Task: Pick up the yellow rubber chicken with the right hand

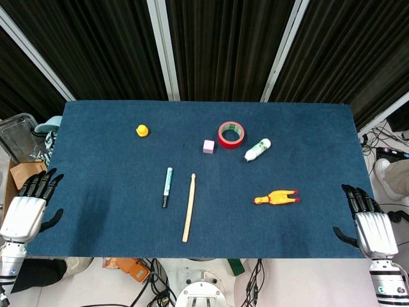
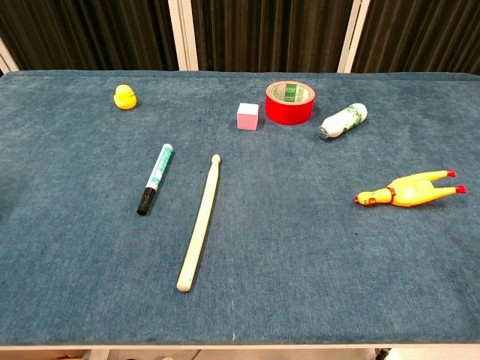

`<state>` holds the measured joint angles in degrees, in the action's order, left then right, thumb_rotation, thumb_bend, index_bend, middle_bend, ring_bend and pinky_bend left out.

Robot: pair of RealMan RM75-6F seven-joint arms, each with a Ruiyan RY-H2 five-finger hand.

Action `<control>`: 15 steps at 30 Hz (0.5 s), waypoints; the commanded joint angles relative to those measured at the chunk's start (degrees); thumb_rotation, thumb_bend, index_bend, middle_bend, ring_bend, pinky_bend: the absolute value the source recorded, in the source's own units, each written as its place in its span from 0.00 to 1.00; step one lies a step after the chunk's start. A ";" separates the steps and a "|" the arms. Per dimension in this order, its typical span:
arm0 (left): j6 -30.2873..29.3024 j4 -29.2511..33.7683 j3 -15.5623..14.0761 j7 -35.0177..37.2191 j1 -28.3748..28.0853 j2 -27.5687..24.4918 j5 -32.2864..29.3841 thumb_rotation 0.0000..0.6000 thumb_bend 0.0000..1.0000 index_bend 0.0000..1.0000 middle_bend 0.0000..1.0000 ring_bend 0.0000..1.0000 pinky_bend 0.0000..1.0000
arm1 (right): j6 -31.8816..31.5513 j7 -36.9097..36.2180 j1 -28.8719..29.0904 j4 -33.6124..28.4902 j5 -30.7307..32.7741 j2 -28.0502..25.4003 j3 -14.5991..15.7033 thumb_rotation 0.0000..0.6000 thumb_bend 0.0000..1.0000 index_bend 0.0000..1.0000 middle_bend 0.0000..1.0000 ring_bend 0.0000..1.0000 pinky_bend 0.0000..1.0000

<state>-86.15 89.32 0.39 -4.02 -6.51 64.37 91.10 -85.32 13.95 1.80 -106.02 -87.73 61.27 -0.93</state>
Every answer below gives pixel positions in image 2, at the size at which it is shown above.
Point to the yellow rubber duck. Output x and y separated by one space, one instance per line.
125 98

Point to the yellow rubber chicken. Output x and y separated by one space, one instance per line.
407 190

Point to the wooden drumstick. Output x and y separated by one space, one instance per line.
203 215

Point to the pink cube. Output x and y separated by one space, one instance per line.
247 117

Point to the blue fabric table cover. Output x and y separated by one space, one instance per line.
262 243

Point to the green white marker pen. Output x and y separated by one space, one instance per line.
157 176

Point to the red tape roll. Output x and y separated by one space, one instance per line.
289 108

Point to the small white printed bottle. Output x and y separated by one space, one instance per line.
343 121

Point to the dark pleated curtain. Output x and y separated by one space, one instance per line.
270 33

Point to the white frame post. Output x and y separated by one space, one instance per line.
352 37
183 35
7 60

